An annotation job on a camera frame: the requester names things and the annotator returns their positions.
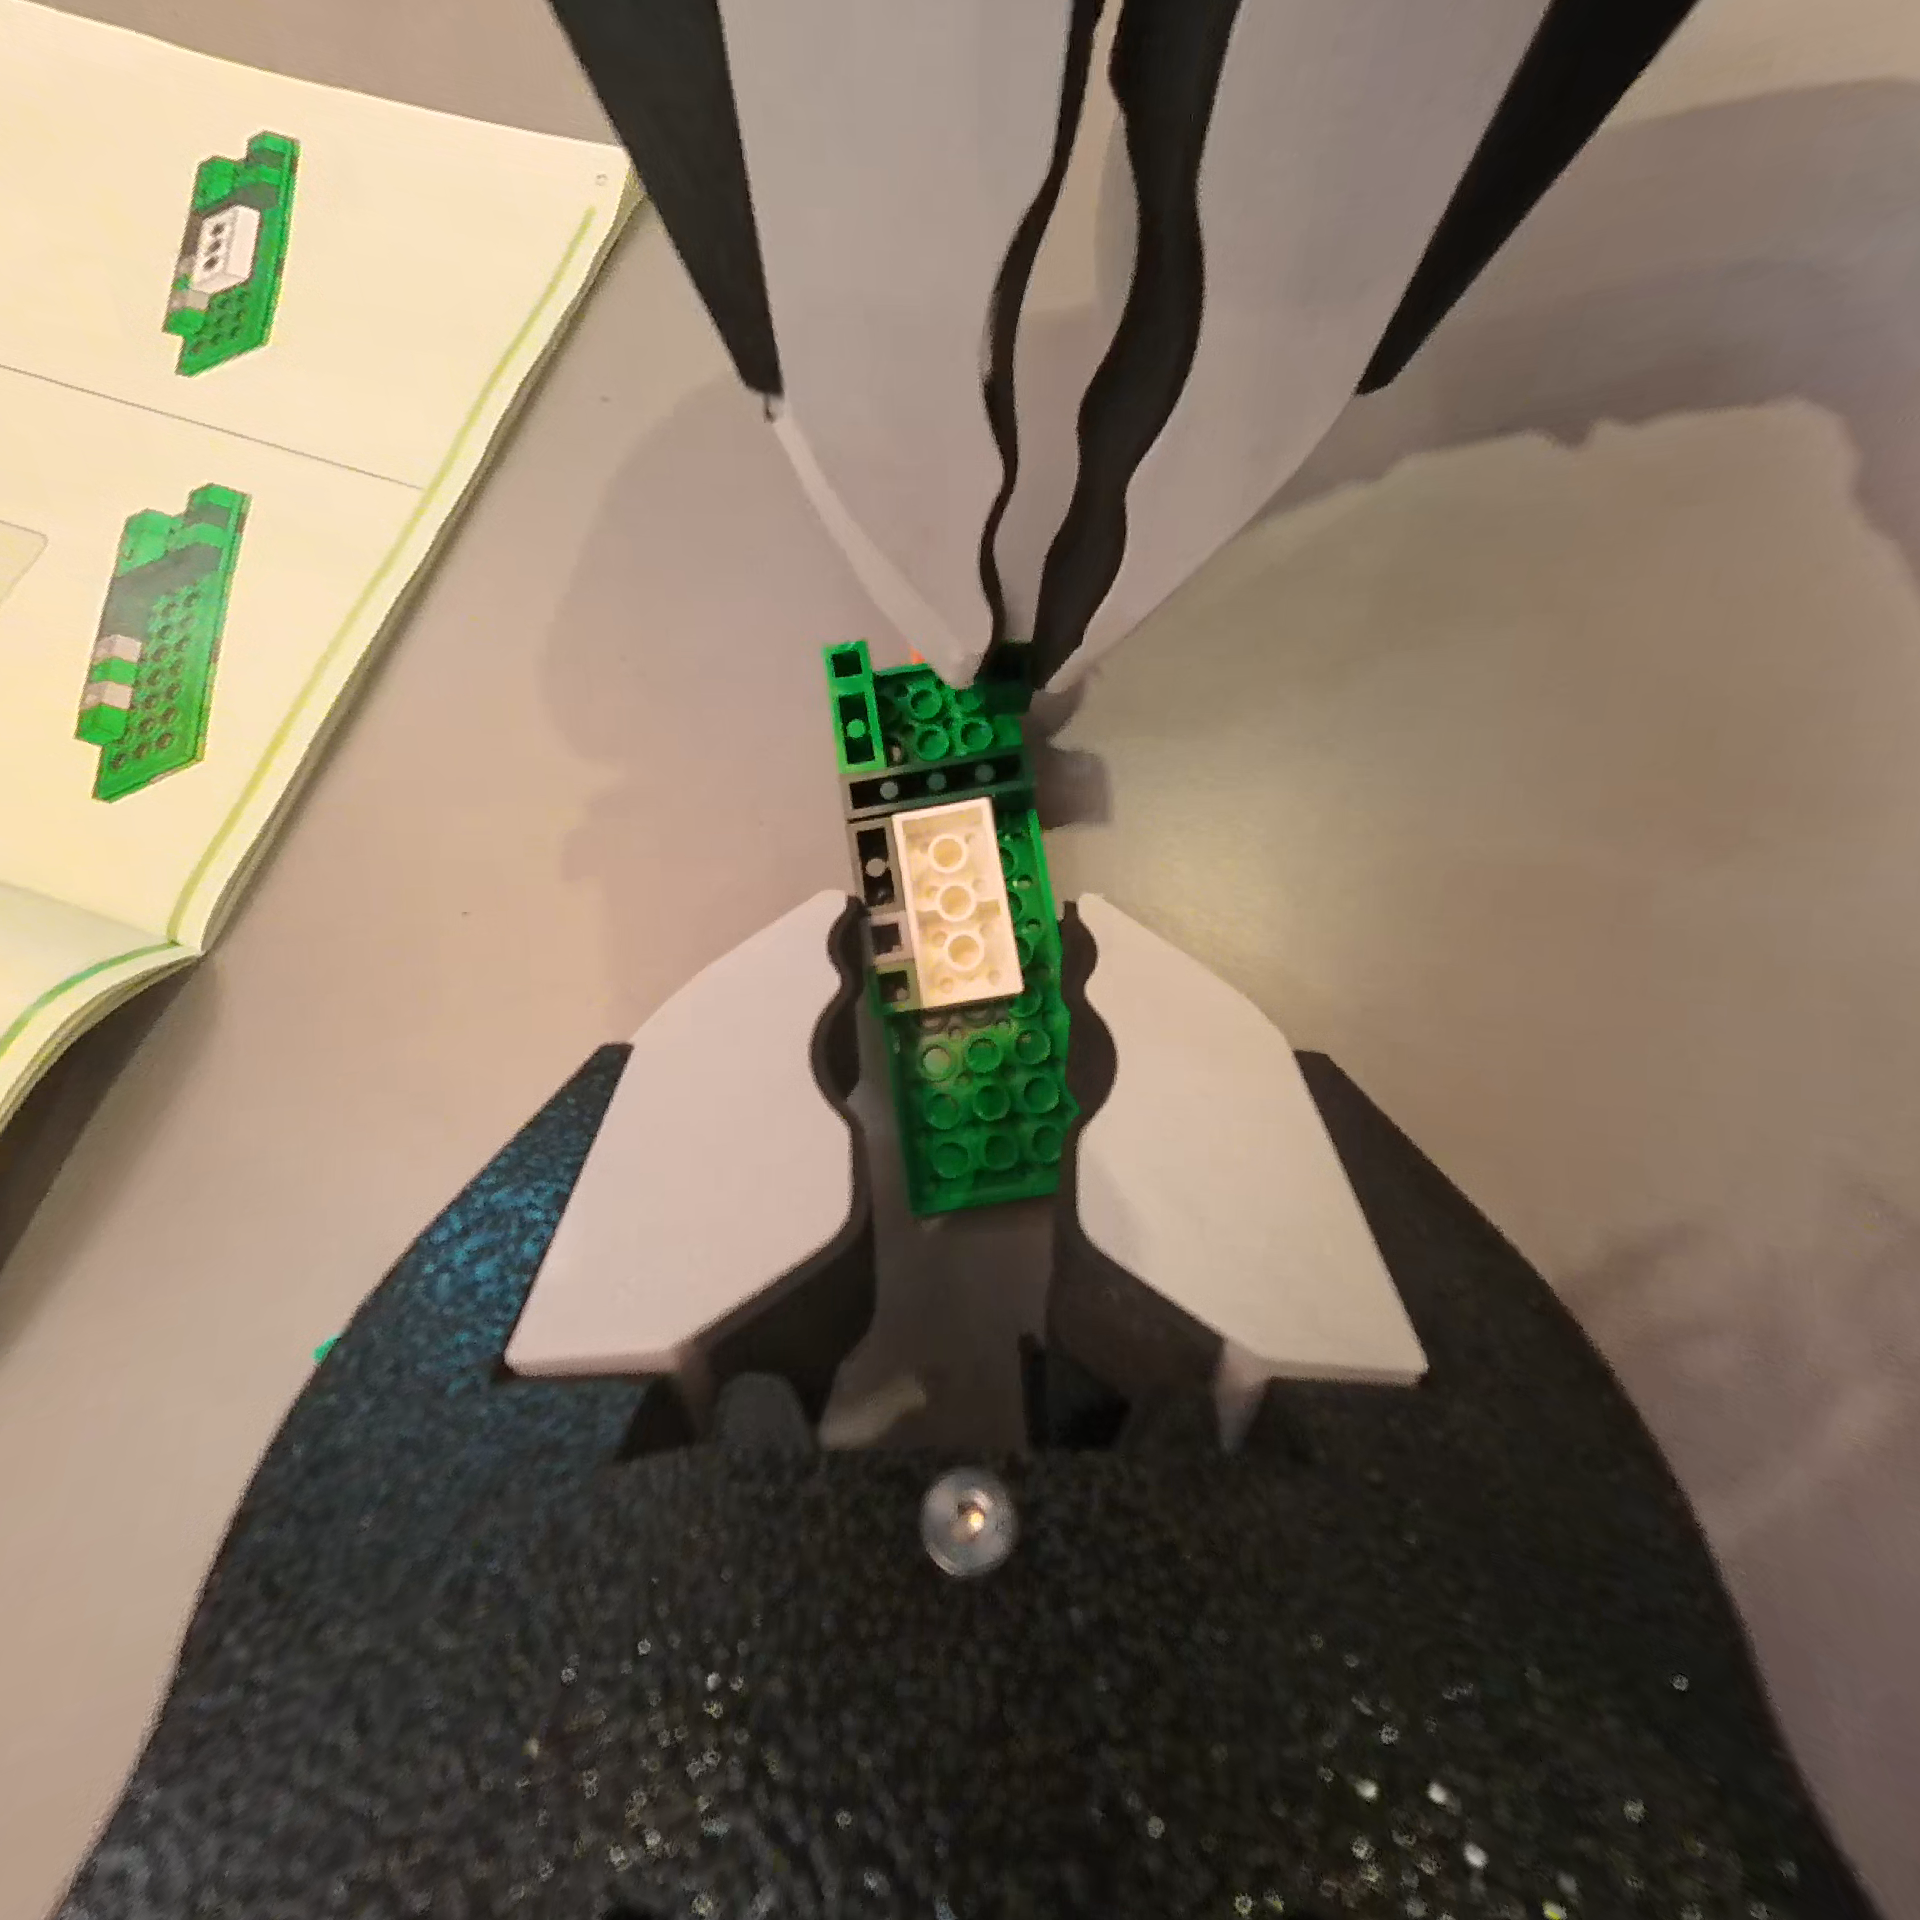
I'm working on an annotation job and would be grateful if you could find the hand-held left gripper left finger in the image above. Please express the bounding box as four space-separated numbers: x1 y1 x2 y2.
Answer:
505 888 880 1451

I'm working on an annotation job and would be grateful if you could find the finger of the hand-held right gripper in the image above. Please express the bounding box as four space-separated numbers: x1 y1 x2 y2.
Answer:
720 0 1115 681
1031 0 1556 694

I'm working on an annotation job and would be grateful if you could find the green toy brick assembly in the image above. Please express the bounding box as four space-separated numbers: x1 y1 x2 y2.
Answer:
822 638 1079 1221

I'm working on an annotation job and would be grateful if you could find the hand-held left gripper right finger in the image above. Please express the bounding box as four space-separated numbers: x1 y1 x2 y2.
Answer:
1046 896 1428 1454

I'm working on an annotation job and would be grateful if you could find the brick instruction booklet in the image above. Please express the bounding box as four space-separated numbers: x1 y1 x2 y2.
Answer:
0 0 646 1136

